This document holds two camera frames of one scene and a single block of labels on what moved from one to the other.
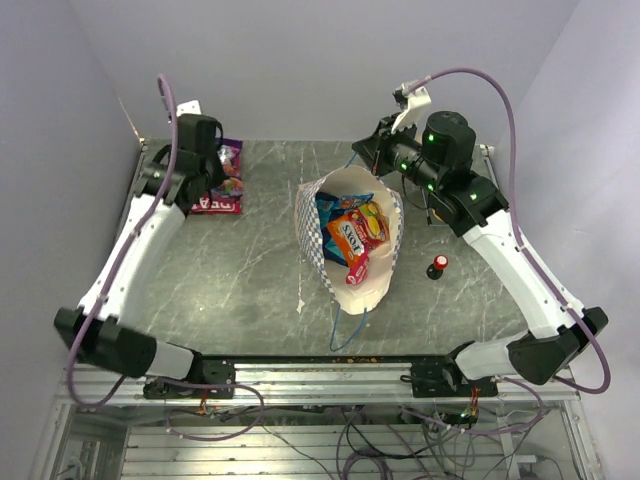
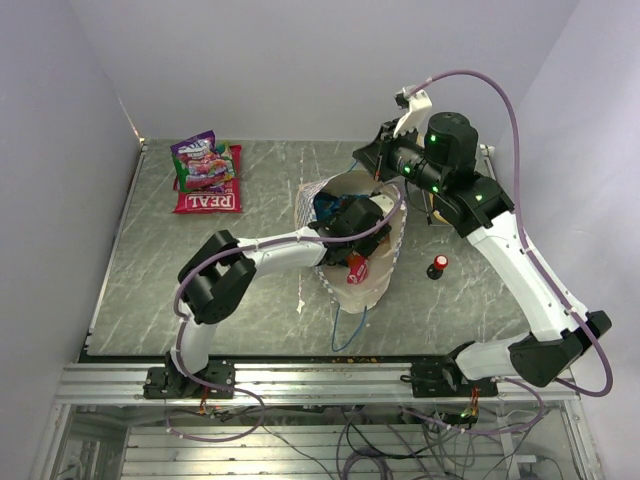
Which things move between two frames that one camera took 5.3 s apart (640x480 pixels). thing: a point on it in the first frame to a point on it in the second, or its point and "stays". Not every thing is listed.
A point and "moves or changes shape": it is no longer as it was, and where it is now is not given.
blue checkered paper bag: x=351 y=224 stays
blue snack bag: x=329 y=207 stays
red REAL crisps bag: x=217 y=204 stays
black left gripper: x=217 y=178 to x=369 y=243
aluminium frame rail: x=319 y=384 stays
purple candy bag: x=232 y=185 moves or changes shape
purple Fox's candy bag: x=229 y=154 moves or changes shape
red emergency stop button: x=435 y=270 stays
